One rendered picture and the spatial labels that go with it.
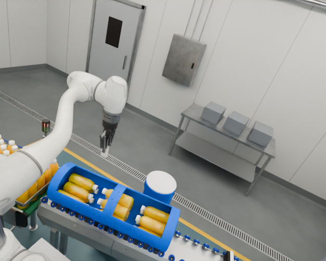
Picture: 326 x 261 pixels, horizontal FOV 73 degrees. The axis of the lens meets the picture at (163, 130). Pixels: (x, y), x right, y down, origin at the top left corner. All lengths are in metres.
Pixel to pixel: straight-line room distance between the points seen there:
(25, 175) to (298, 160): 4.49
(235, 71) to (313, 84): 1.24
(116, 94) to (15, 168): 0.48
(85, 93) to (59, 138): 0.31
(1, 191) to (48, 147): 0.17
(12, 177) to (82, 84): 0.50
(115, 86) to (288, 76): 3.60
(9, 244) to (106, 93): 0.75
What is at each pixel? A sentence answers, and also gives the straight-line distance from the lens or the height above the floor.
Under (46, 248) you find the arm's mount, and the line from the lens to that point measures 1.50.
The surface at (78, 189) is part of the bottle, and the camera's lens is 1.72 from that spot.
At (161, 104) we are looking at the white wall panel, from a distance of 4.88.
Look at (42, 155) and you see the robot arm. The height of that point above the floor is 1.89.
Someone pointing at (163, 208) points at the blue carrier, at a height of 1.10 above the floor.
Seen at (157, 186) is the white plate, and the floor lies 1.04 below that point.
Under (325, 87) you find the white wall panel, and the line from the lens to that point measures 4.37.
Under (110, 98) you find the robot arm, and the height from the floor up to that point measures 1.95.
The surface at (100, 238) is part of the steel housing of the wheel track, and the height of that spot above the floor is 0.87.
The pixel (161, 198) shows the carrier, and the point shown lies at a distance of 1.95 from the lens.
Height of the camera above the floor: 2.36
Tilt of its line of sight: 29 degrees down
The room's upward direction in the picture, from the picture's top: 18 degrees clockwise
